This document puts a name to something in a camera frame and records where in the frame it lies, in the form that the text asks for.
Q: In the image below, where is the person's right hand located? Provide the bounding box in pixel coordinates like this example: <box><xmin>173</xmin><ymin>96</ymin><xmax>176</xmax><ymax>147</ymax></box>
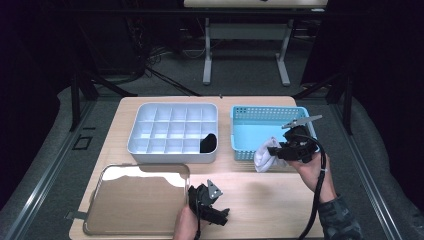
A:
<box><xmin>288</xmin><ymin>153</ymin><xmax>338</xmax><ymax>203</ymax></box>

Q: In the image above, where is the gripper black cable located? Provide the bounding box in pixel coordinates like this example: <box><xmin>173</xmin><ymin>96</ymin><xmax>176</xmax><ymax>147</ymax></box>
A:
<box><xmin>194</xmin><ymin>189</ymin><xmax>205</xmax><ymax>240</ymax></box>
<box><xmin>297</xmin><ymin>133</ymin><xmax>329</xmax><ymax>240</ymax></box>

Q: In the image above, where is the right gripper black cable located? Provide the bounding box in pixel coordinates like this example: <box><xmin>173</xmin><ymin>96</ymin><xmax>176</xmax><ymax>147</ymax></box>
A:
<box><xmin>297</xmin><ymin>133</ymin><xmax>329</xmax><ymax>240</ymax></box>

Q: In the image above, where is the aluminium floor rail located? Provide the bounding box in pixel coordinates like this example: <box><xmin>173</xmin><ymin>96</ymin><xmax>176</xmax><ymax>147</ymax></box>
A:
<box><xmin>328</xmin><ymin>103</ymin><xmax>405</xmax><ymax>240</ymax></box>
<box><xmin>0</xmin><ymin>99</ymin><xmax>98</xmax><ymax>240</ymax></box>

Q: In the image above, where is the white compartment organizer box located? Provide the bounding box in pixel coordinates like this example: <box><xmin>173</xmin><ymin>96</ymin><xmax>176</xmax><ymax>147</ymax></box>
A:
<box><xmin>126</xmin><ymin>102</ymin><xmax>219</xmax><ymax>165</ymax></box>

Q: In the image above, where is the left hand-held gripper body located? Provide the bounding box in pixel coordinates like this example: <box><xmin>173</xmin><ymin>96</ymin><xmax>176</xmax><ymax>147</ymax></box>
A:
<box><xmin>188</xmin><ymin>179</ymin><xmax>224</xmax><ymax>216</ymax></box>

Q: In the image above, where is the desk with white legs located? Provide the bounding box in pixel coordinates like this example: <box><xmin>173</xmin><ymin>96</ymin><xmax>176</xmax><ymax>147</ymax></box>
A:
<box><xmin>183</xmin><ymin>0</ymin><xmax>329</xmax><ymax>87</ymax></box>

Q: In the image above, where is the black horizontal frame bar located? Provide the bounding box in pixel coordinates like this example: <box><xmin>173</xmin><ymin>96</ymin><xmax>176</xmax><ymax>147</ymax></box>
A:
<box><xmin>49</xmin><ymin>8</ymin><xmax>334</xmax><ymax>18</ymax></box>

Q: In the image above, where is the bundle of floor cables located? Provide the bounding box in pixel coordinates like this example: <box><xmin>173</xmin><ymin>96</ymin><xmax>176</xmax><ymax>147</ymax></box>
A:
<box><xmin>126</xmin><ymin>16</ymin><xmax>202</xmax><ymax>98</ymax></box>

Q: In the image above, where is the black metal stand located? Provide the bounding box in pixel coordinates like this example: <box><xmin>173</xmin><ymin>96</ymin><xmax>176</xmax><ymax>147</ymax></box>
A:
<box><xmin>293</xmin><ymin>71</ymin><xmax>355</xmax><ymax>136</ymax></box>
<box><xmin>68</xmin><ymin>71</ymin><xmax>138</xmax><ymax>133</ymax></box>

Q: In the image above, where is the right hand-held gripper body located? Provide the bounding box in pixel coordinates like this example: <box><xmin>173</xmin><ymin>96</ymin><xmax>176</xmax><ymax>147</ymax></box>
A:
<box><xmin>281</xmin><ymin>114</ymin><xmax>324</xmax><ymax>164</ymax></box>

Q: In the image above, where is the white sock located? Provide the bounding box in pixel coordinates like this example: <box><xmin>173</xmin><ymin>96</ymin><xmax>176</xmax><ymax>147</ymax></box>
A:
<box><xmin>253</xmin><ymin>136</ymin><xmax>288</xmax><ymax>173</ymax></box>

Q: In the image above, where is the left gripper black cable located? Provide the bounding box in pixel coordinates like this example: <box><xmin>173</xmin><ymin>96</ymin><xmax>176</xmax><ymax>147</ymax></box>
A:
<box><xmin>194</xmin><ymin>189</ymin><xmax>205</xmax><ymax>240</ymax></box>

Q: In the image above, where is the black sock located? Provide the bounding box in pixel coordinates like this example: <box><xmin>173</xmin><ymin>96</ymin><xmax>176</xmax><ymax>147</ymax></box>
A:
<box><xmin>199</xmin><ymin>133</ymin><xmax>218</xmax><ymax>154</ymax></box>

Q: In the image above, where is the person's left hand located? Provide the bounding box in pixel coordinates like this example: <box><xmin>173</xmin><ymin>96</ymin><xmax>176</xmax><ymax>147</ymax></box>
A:
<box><xmin>173</xmin><ymin>205</ymin><xmax>215</xmax><ymax>240</ymax></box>

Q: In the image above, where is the blue perforated plastic basket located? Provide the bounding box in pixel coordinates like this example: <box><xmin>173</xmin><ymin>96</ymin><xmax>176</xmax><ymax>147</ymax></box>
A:
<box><xmin>230</xmin><ymin>105</ymin><xmax>320</xmax><ymax>162</ymax></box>

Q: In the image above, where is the grey tape tab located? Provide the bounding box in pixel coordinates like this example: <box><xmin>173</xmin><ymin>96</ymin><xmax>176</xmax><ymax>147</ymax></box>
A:
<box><xmin>64</xmin><ymin>210</ymin><xmax>88</xmax><ymax>221</ymax></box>

